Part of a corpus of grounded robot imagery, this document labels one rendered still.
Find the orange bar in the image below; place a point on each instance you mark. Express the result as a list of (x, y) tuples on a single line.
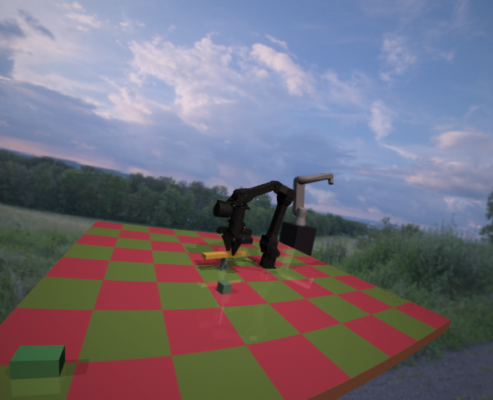
[(222, 254)]

